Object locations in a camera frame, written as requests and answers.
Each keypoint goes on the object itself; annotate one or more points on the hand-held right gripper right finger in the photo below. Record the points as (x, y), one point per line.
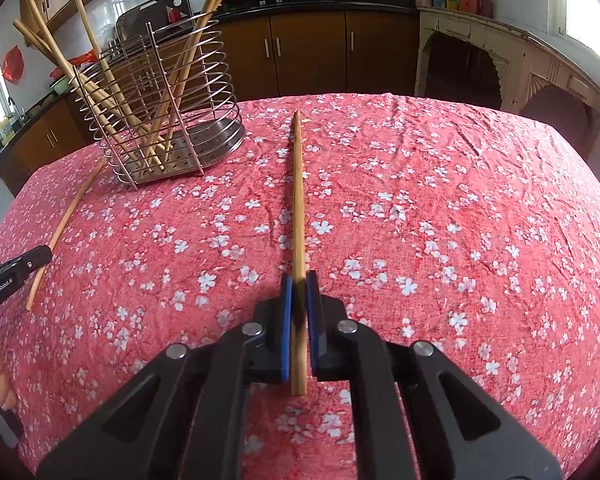
(312, 330)

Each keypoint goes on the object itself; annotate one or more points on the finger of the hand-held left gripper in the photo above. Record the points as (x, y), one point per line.
(32, 259)

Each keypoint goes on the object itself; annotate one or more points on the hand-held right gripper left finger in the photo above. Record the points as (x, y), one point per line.
(286, 330)

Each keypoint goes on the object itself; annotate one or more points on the yellow detergent bottle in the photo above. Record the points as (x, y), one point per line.
(4, 130)

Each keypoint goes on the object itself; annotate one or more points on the red floral tablecloth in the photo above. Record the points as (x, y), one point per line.
(430, 260)

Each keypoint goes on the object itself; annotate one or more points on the green basin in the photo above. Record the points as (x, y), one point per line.
(60, 87)

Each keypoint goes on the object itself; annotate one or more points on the orange plastic bag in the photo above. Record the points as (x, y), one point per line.
(82, 58)

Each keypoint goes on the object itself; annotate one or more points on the rectangular cutting board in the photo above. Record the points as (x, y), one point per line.
(145, 15)

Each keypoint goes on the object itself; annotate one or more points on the black kitchen countertop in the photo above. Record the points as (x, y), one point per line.
(330, 1)

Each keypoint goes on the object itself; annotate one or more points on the cream wooden side table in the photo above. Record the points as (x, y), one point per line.
(505, 45)

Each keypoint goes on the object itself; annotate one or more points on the small side window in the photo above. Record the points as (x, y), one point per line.
(592, 25)

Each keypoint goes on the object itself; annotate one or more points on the red wall decoration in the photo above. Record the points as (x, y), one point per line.
(14, 65)

